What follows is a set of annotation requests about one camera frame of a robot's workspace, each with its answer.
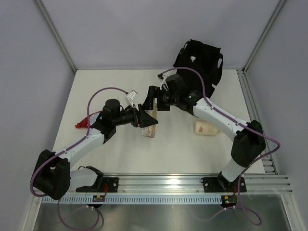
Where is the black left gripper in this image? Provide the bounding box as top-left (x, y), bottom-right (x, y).
top-left (113, 103), bottom-right (157, 128)

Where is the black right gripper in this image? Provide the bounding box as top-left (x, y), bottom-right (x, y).
top-left (142, 86), bottom-right (179, 111)

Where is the clear soap refill bottle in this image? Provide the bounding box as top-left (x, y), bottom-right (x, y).
top-left (141, 101), bottom-right (159, 139)

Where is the cream lotion bottle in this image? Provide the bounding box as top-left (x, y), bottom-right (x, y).
top-left (194, 120), bottom-right (220, 136)

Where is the red dish soap bottle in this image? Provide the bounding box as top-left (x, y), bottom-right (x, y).
top-left (75, 111), bottom-right (101, 129)

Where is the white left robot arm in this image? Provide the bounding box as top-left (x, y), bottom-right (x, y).
top-left (30, 99), bottom-right (158, 200)

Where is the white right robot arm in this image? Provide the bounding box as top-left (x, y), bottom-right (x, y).
top-left (142, 74), bottom-right (266, 191)

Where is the black canvas bag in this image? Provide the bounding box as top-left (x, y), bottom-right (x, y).
top-left (173, 39), bottom-right (223, 98)

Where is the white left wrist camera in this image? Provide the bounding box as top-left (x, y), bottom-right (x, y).
top-left (125, 90), bottom-right (138, 107)

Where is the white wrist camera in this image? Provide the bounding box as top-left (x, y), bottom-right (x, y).
top-left (157, 73), bottom-right (168, 91)
top-left (125, 90), bottom-right (138, 107)

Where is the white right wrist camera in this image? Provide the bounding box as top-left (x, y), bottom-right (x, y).
top-left (157, 73), bottom-right (168, 91)

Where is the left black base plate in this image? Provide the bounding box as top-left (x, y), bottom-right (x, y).
top-left (76, 177), bottom-right (119, 193)

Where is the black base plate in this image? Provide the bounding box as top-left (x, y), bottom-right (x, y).
top-left (76, 177), bottom-right (119, 193)
top-left (200, 177), bottom-right (247, 193)

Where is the white slotted cable duct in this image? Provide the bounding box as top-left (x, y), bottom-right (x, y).
top-left (42, 194), bottom-right (223, 205)

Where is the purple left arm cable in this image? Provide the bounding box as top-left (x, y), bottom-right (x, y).
top-left (29, 87), bottom-right (128, 228)

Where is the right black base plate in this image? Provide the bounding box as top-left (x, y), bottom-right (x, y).
top-left (200, 177), bottom-right (247, 193)

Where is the aluminium front rail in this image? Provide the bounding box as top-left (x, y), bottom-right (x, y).
top-left (31, 174), bottom-right (293, 195)

